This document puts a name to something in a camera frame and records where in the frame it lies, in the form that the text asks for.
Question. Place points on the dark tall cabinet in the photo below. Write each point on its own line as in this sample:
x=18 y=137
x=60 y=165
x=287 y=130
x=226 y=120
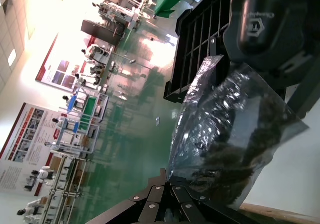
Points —
x=100 y=31

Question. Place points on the dark ceiling vent grille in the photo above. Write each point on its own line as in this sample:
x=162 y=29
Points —
x=8 y=5

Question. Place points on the reclined white black robot torso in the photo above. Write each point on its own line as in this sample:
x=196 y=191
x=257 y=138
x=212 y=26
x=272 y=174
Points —
x=95 y=69

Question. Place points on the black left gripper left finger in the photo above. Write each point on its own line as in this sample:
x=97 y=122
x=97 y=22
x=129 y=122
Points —
x=150 y=199

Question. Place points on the white black humanoid robot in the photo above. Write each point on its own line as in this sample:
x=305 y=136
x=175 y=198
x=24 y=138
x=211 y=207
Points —
x=93 y=50
x=80 y=80
x=30 y=211
x=53 y=147
x=43 y=175
x=66 y=99
x=58 y=124

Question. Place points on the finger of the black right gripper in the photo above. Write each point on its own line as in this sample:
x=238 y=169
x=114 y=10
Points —
x=305 y=94

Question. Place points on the shelf rack with blue tray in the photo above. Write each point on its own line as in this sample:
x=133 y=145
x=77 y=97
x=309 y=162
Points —
x=90 y=106

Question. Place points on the ceiling light panel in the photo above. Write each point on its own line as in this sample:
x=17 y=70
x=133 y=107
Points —
x=11 y=57

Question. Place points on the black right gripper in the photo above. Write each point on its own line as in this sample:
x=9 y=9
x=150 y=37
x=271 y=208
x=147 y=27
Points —
x=262 y=21

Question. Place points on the brown cardboard box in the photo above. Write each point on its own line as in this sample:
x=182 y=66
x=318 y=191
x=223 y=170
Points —
x=287 y=215

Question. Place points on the long white table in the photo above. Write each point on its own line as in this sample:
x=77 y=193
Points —
x=132 y=61

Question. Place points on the white robot workstation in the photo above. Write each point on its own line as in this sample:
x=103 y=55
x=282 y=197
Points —
x=112 y=11

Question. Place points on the black slotted plastic container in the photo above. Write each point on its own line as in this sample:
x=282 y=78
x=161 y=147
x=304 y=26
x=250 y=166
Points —
x=172 y=94

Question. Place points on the info poster with photo row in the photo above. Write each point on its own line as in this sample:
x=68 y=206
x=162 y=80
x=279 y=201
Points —
x=25 y=144

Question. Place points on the silver antistatic bag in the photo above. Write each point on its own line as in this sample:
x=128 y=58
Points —
x=212 y=124

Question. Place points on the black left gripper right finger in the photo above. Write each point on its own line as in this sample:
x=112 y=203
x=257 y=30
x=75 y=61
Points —
x=187 y=201

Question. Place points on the small shiny floor scrap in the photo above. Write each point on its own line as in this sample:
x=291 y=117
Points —
x=157 y=121

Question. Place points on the info poster with dark red pictures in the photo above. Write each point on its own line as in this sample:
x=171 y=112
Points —
x=57 y=71

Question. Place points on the white shelf rack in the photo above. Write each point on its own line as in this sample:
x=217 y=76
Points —
x=65 y=127

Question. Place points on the metal pipe workbench rack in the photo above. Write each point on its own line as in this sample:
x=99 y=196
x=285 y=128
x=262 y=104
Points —
x=75 y=174
x=57 y=204

